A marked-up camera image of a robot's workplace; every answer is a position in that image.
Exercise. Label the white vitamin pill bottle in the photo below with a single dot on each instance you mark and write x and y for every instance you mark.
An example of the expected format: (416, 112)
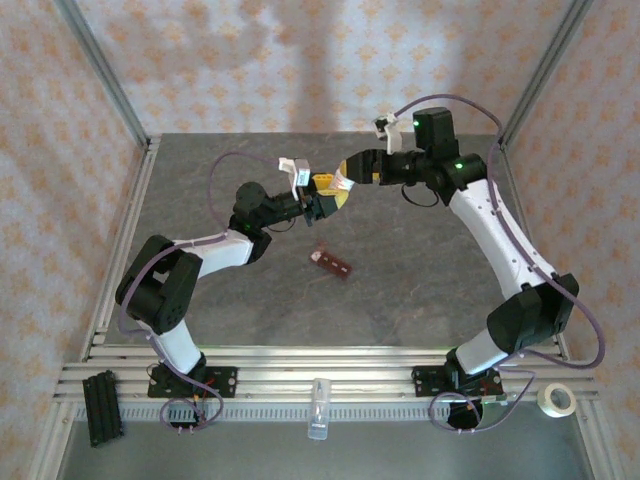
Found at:
(344, 182)

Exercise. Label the dark red pill organizer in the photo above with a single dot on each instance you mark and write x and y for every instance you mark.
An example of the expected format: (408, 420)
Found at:
(334, 264)

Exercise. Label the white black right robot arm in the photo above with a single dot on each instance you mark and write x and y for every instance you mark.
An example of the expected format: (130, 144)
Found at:
(495, 235)

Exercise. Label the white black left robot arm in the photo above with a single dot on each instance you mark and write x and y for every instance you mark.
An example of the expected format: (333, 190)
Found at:
(150, 290)

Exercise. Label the clear plastic clip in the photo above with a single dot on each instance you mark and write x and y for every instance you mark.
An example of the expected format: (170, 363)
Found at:
(318, 410)

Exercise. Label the grey metal panel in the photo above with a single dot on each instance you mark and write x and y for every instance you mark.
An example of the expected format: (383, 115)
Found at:
(250, 455)

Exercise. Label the white masking tape roll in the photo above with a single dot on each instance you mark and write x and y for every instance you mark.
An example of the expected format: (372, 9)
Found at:
(549, 402)

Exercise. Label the aluminium table side rail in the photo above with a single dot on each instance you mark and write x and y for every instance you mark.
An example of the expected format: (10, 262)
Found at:
(131, 200)
(560, 345)

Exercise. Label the aluminium frame post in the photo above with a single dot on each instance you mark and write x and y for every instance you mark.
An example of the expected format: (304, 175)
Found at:
(100, 65)
(547, 65)

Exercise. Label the aluminium frame cross rail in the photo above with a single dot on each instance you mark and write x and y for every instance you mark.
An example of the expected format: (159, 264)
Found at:
(350, 362)

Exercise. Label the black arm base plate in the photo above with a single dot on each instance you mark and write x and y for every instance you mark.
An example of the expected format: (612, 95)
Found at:
(425, 380)
(225, 381)

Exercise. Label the black ribbed plastic bracket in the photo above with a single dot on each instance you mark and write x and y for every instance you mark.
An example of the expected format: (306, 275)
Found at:
(102, 410)

